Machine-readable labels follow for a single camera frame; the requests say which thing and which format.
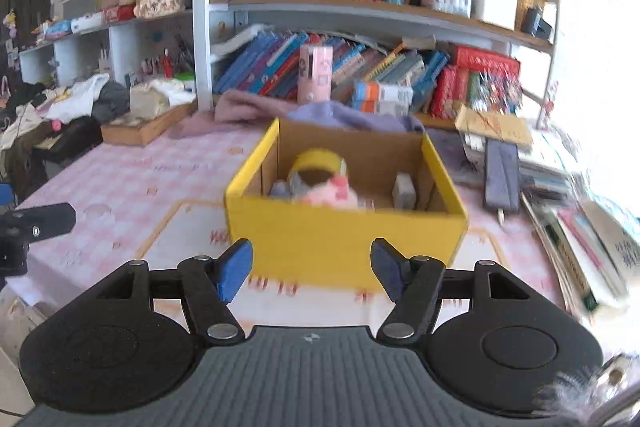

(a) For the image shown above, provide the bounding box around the dark power bank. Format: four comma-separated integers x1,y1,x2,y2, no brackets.
484,139,522,214

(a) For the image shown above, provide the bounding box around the stack of green white books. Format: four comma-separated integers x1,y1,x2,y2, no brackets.
522,194,640,318

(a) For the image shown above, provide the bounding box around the pink rectangular device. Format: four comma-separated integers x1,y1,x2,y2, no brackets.
298,45,334,104

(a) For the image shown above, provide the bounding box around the yellow tape roll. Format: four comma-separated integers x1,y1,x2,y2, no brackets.
290,148,348,188

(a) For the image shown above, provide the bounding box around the white curved bookend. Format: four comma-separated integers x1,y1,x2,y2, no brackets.
210,23,271,58

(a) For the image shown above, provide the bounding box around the white pen container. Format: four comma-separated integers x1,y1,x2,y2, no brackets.
471,0,519,30

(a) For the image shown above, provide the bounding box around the beige eraser block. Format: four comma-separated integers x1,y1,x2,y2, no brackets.
392,173,418,209

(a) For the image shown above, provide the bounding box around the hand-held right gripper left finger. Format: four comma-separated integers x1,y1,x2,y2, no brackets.
82,238,253,346

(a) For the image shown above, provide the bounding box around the red thick dictionary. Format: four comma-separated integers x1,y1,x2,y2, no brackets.
430,66,458,118

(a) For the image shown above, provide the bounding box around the white garment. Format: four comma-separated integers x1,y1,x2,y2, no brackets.
42,73,111,124

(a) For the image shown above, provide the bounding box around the pink plush pig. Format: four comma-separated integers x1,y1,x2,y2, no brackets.
302,177,361,208

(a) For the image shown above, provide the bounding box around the yellow cardboard box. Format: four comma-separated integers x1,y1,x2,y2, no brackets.
224,118,469,292

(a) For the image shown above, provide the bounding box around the white bookshelf unit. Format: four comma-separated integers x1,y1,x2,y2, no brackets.
20,0,561,128

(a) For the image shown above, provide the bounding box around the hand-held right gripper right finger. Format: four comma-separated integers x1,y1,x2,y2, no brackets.
370,237,556,346

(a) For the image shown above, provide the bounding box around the pink checked tablecloth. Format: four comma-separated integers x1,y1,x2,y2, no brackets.
10,114,571,333

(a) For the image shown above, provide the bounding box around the fluffy pale sleeve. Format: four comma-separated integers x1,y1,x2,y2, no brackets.
532,352,640,427

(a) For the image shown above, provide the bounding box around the wooden chess box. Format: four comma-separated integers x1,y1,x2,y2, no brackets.
101,102,198,146

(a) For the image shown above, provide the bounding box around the small black box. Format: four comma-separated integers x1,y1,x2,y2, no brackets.
521,7,554,40

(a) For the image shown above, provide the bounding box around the dark grey garment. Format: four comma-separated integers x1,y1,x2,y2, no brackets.
91,82,131,122

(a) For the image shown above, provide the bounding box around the pink and purple cloth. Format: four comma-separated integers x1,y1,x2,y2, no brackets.
167,89,426,138

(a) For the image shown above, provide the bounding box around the brown paper envelope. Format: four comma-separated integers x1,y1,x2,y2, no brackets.
454,105,533,146

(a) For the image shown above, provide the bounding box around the colourful toy bundle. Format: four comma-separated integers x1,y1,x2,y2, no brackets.
467,72,523,115

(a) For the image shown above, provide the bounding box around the row of blue books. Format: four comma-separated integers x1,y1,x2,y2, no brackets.
214,32,451,112

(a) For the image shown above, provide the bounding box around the orange and white carton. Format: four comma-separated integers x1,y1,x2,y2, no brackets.
356,99,412,116
354,80,415,104

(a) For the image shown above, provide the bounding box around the red flat book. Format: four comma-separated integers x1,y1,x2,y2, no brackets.
450,45,522,80

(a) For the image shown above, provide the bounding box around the cream tissue pack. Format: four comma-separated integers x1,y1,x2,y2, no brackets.
129,78,197,120

